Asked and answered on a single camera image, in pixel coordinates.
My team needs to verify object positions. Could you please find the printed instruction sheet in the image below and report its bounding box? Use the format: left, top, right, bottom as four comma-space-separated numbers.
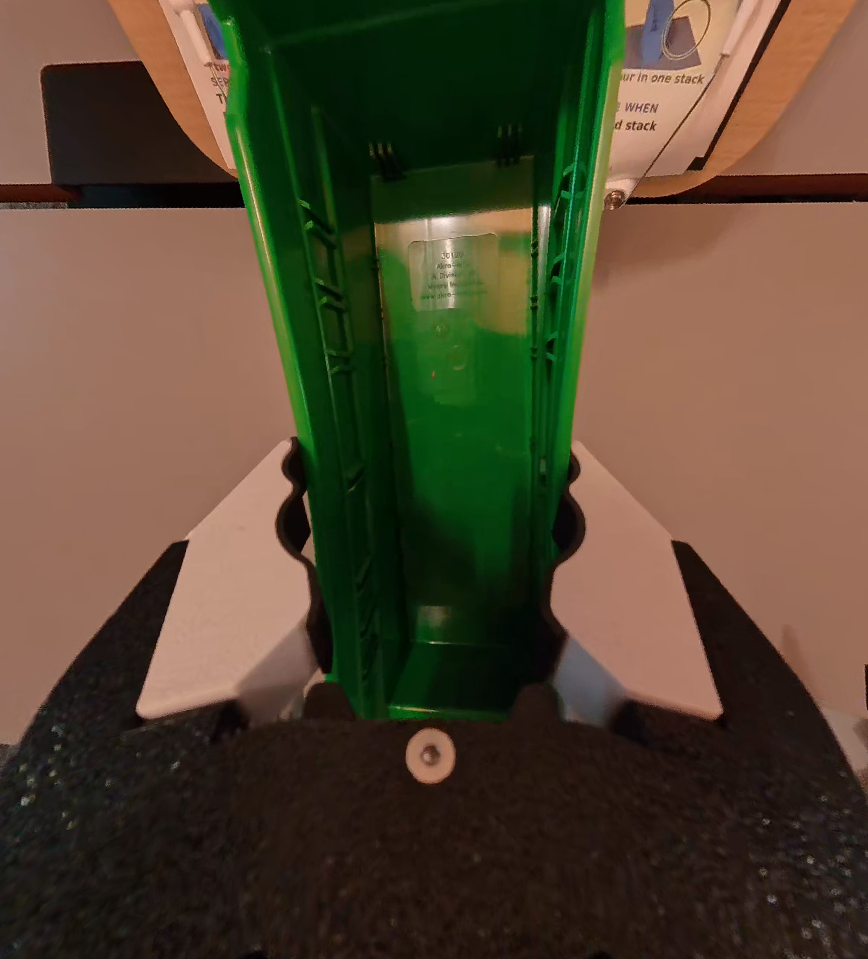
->
157, 0, 791, 179

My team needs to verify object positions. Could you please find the instruction sheet on wooden board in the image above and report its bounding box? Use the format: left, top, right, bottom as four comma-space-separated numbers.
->
108, 0, 858, 199

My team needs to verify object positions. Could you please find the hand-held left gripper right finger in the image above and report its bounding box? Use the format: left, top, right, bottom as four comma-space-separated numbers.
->
533, 441, 726, 728

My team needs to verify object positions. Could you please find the green plastic bin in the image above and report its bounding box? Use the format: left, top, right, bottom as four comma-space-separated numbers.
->
208, 0, 627, 722

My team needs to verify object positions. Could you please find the grey desk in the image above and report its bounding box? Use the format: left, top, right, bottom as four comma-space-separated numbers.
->
0, 0, 868, 758

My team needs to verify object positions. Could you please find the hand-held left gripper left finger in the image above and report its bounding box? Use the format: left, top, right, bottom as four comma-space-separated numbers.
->
136, 437, 334, 725

